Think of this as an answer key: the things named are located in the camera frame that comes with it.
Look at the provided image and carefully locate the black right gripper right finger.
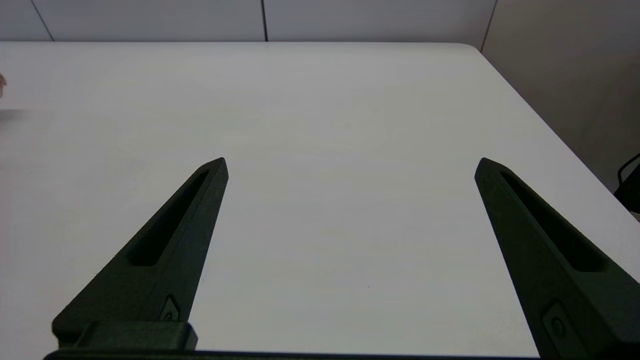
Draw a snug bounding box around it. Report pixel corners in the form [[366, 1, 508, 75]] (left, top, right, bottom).
[[474, 157, 640, 360]]

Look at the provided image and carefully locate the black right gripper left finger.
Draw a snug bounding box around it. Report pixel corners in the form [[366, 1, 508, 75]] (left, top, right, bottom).
[[52, 157, 229, 347]]

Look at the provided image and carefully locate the black cable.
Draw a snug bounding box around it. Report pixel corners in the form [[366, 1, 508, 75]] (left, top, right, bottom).
[[611, 152, 640, 221]]

